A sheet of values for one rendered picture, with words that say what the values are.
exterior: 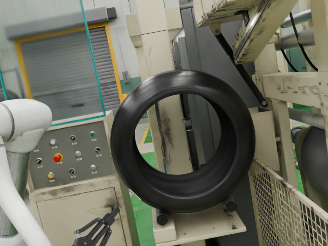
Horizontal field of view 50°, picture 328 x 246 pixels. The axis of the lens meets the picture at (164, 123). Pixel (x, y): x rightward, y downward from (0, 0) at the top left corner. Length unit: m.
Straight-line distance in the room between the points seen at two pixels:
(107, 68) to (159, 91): 9.39
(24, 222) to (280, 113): 1.21
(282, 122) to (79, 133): 1.16
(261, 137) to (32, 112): 1.03
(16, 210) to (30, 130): 0.29
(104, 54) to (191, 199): 9.48
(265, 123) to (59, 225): 1.36
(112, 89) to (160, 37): 9.01
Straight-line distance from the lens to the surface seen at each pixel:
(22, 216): 1.12
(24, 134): 1.28
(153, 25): 1.70
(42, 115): 1.31
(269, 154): 1.76
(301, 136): 2.08
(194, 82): 1.31
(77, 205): 2.23
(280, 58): 4.97
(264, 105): 1.72
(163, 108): 1.69
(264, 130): 1.73
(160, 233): 1.46
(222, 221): 1.56
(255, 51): 1.54
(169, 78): 1.32
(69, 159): 2.21
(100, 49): 10.71
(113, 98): 10.69
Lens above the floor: 1.48
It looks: 9 degrees down
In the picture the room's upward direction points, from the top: 11 degrees counter-clockwise
